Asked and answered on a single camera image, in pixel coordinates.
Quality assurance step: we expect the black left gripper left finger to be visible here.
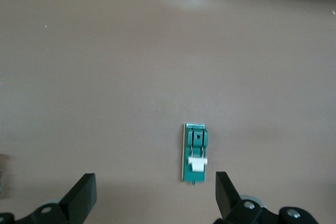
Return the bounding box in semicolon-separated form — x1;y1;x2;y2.
15;173;97;224

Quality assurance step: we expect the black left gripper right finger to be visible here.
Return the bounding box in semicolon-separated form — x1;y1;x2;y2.
215;172;276;224

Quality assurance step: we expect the green circuit board module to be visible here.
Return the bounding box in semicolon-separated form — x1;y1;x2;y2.
180;122;211;186

